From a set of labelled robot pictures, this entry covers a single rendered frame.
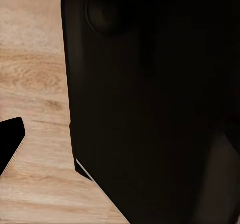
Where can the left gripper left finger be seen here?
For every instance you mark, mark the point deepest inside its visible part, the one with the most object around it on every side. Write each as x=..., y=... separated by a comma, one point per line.
x=12, y=133

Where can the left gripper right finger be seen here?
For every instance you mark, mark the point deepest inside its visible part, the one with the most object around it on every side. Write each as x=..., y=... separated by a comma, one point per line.
x=232, y=132

